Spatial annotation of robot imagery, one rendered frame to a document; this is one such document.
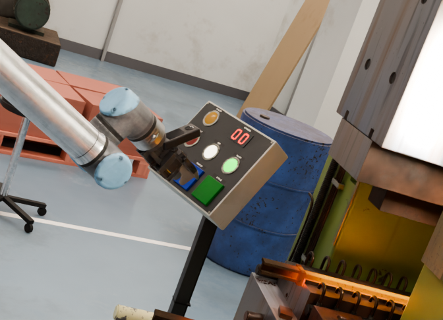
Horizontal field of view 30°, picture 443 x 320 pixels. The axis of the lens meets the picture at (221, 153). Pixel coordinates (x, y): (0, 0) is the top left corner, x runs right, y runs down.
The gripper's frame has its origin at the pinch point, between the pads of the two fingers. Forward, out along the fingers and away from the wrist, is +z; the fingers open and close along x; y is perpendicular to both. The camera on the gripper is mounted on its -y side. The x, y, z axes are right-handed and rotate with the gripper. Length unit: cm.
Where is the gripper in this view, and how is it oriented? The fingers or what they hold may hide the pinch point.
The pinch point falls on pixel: (196, 173)
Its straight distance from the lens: 226.1
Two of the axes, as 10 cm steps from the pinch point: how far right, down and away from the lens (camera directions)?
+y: -6.7, 7.3, -1.3
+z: 4.9, 5.6, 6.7
